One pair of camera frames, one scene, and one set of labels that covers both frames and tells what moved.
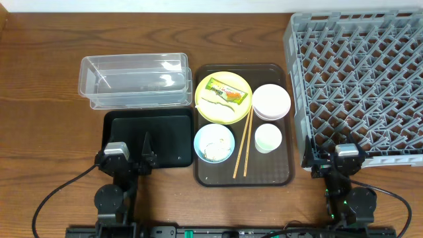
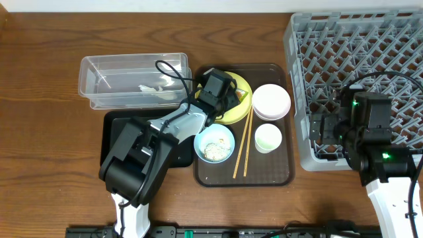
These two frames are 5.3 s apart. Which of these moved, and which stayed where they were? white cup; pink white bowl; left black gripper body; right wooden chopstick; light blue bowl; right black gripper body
Moved: left black gripper body; right black gripper body
Stayed: pink white bowl; right wooden chopstick; light blue bowl; white cup
